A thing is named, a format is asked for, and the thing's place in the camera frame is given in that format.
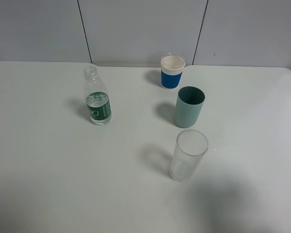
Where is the clear bottle with green label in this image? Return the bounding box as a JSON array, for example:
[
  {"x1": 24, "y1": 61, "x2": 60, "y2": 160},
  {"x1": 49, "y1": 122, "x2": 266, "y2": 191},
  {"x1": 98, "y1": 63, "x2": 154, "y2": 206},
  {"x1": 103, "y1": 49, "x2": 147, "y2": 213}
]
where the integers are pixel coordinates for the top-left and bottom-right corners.
[{"x1": 84, "y1": 65, "x2": 112, "y2": 126}]

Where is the teal green plastic cup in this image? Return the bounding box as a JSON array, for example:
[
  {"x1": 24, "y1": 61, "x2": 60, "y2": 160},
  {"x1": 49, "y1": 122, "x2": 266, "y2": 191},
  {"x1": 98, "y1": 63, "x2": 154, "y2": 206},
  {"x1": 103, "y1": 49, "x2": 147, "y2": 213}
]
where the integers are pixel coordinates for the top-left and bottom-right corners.
[{"x1": 175, "y1": 86, "x2": 206, "y2": 128}]

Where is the white cup with blue sleeve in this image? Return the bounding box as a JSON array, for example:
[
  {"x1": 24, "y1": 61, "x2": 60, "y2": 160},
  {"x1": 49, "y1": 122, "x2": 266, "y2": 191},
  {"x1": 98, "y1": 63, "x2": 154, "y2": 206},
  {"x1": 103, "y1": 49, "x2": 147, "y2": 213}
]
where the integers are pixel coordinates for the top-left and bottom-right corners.
[{"x1": 161, "y1": 53, "x2": 186, "y2": 89}]

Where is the clear drinking glass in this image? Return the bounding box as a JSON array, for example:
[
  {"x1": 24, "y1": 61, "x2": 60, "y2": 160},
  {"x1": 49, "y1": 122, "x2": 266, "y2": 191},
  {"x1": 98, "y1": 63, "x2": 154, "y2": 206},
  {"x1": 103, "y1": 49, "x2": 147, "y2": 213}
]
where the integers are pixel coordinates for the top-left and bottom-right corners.
[{"x1": 170, "y1": 129, "x2": 209, "y2": 182}]

